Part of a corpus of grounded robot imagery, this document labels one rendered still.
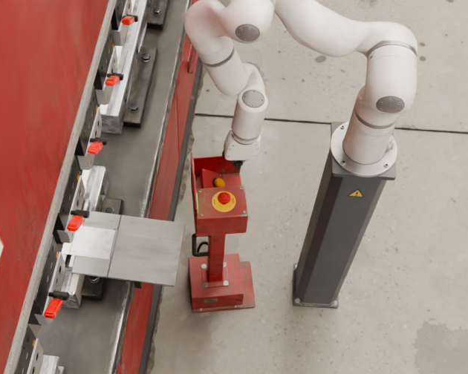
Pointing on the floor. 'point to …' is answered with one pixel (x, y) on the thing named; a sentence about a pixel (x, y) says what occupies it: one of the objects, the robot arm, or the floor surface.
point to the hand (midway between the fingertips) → (238, 162)
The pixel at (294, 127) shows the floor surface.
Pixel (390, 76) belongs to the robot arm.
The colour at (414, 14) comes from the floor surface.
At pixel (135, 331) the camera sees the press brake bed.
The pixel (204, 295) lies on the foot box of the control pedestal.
